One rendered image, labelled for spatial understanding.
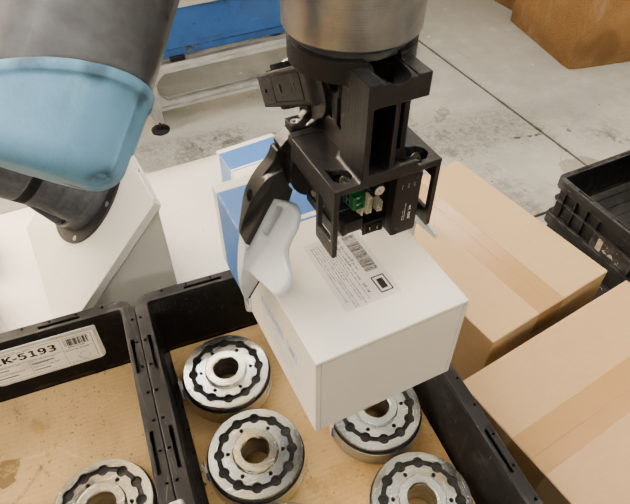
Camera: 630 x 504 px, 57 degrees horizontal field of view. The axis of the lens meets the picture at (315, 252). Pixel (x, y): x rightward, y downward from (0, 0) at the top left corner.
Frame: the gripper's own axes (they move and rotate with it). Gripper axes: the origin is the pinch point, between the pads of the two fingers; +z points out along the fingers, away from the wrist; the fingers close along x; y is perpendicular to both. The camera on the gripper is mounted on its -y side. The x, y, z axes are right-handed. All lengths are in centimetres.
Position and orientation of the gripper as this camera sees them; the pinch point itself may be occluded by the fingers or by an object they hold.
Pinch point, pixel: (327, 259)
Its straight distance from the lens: 46.5
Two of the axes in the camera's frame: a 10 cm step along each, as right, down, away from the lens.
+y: 4.4, 6.5, -6.2
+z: 0.0, 6.9, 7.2
